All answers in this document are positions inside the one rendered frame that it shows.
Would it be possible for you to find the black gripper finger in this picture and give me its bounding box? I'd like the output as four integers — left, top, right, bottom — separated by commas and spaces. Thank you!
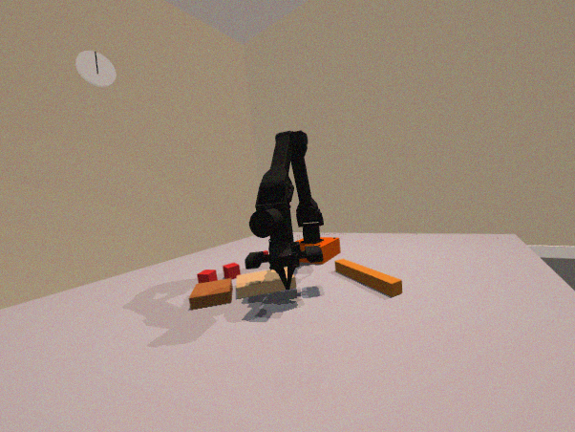
269, 267, 288, 290
287, 262, 300, 290

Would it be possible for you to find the orange rectangular bar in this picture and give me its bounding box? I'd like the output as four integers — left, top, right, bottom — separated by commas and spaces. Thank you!
335, 259, 402, 297

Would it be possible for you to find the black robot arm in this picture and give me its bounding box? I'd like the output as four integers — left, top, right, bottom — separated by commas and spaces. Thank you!
249, 130, 324, 270

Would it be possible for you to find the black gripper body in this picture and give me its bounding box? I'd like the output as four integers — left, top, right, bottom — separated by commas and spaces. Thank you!
245, 228, 324, 270

